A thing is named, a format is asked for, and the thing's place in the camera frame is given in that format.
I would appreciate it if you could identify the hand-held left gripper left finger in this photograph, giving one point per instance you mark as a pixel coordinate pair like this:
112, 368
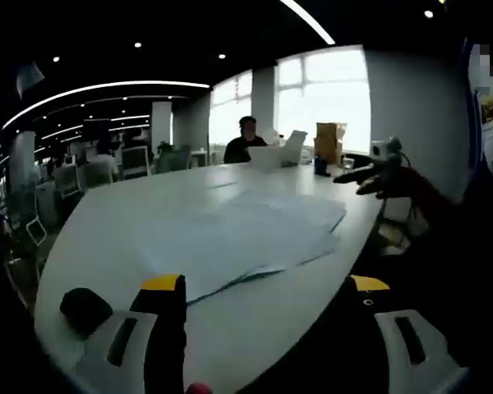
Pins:
94, 369

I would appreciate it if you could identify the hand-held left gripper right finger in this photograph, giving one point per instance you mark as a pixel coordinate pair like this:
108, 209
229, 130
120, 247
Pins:
419, 369

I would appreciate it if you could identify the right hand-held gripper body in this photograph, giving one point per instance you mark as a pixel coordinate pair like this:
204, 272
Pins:
388, 152

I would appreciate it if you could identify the stack of printing papers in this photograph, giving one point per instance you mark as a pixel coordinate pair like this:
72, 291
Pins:
250, 230

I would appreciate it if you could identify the person's left hand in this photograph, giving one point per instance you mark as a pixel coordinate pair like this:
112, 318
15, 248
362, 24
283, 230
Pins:
198, 389

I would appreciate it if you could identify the clear drinking glass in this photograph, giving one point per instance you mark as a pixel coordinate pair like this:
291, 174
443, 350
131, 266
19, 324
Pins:
348, 164

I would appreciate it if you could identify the black pouch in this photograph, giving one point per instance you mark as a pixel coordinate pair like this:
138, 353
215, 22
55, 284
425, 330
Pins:
359, 159

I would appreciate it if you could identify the dark blue cup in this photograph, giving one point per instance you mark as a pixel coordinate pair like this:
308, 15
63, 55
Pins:
322, 166

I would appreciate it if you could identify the brown cardboard box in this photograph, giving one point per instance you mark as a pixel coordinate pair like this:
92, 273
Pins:
328, 143

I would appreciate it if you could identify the black computer mouse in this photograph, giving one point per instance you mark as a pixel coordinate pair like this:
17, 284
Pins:
84, 312

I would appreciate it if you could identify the white open box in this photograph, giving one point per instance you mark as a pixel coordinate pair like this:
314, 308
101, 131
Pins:
295, 143

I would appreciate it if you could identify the large bright window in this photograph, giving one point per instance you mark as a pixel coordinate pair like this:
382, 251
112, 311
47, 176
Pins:
324, 94

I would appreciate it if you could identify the white laptop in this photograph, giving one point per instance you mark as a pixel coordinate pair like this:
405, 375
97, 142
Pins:
267, 158

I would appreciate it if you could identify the person's dark shirt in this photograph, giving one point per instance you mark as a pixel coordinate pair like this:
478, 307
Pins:
456, 267

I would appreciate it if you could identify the long ceiling light strip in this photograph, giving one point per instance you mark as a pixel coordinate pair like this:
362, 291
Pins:
308, 20

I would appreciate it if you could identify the white table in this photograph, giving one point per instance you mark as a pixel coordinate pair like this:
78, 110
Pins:
127, 213

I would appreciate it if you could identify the green potted plant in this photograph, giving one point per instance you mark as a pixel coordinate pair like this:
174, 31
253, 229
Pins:
164, 148

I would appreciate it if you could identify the black hanging display screen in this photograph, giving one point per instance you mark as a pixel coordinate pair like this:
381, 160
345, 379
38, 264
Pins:
96, 128

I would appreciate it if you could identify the curved ceiling light strip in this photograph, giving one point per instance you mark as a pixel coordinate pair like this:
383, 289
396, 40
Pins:
107, 86

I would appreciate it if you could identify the blue and white wall poster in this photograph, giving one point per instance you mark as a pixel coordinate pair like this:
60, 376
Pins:
489, 111

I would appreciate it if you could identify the white frame office chair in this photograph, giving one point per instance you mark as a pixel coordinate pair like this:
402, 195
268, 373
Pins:
35, 232

